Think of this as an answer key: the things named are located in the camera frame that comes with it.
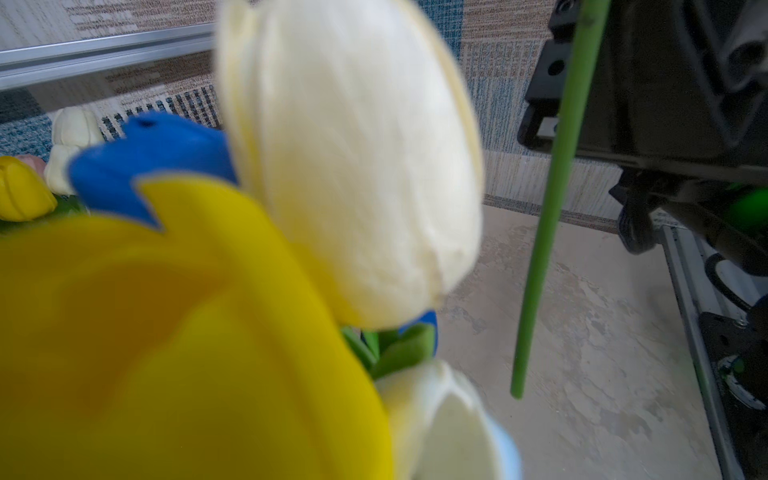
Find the large cream white tulip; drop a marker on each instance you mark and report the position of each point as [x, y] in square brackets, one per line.
[351, 123]

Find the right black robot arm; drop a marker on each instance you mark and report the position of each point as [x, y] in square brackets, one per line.
[730, 216]

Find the aluminium rail with cable duct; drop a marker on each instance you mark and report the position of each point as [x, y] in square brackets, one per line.
[690, 309]

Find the white blue tinted tulip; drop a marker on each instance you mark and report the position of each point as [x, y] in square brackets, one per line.
[441, 429]

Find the light pink tulip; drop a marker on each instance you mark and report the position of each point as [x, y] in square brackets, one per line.
[34, 162]

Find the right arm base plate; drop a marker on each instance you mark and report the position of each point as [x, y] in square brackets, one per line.
[739, 360]

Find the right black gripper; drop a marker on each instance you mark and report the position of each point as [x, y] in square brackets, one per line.
[681, 87]

